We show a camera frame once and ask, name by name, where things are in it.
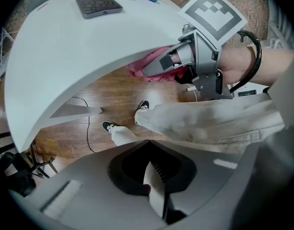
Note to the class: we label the person's right shoe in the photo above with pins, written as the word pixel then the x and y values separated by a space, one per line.
pixel 144 104

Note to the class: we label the white table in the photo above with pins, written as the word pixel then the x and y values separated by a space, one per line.
pixel 77 44

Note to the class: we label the person's left shoe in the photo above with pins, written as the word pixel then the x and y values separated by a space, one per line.
pixel 107 125

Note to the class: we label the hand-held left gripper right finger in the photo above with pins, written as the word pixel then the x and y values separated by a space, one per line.
pixel 209 176

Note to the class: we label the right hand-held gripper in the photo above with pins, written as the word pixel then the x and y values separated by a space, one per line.
pixel 214 13

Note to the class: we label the person's shoe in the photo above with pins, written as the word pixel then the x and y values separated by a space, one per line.
pixel 144 104
pixel 107 125

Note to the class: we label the black smartphone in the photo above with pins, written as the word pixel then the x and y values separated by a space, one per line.
pixel 98 3

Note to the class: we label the black office chair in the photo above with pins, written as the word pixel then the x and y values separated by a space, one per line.
pixel 17 176

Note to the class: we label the person's left hand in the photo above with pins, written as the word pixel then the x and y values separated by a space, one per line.
pixel 147 190

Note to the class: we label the white window frame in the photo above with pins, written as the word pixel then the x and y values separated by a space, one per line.
pixel 278 32

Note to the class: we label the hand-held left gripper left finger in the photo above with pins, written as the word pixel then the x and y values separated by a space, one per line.
pixel 89 188

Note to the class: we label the pink cloth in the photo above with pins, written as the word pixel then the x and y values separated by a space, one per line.
pixel 137 67

